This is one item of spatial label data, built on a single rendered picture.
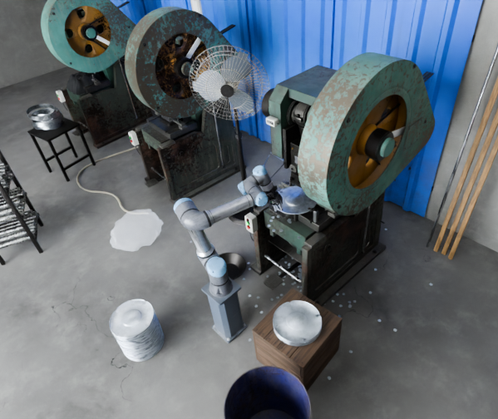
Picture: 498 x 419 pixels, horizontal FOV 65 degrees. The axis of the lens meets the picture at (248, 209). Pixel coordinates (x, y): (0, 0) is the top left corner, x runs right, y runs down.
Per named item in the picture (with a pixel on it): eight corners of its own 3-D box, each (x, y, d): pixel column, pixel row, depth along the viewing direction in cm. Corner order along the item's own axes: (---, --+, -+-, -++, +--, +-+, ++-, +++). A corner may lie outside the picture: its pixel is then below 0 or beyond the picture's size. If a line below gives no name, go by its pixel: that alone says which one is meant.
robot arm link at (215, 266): (214, 288, 236) (210, 273, 228) (205, 273, 246) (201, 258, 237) (231, 279, 240) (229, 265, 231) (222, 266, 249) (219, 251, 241)
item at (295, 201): (293, 181, 272) (293, 180, 272) (326, 199, 255) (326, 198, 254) (263, 200, 259) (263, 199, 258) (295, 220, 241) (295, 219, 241)
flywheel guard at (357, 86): (324, 243, 206) (332, 96, 153) (285, 219, 223) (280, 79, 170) (427, 160, 253) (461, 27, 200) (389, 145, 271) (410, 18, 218)
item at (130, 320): (134, 344, 241) (134, 343, 240) (100, 327, 252) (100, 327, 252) (162, 308, 259) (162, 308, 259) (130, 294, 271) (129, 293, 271)
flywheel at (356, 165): (363, 86, 154) (446, 65, 196) (323, 74, 166) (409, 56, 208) (332, 232, 194) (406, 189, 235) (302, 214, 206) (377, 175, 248)
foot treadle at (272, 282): (272, 293, 283) (272, 289, 280) (263, 286, 289) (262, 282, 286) (325, 250, 310) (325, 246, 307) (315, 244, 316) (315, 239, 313)
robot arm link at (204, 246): (208, 274, 245) (177, 216, 208) (199, 259, 256) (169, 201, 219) (224, 265, 248) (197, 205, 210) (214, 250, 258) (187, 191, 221)
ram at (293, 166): (303, 191, 245) (303, 151, 226) (286, 182, 254) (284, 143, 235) (321, 179, 253) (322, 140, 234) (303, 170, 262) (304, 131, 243)
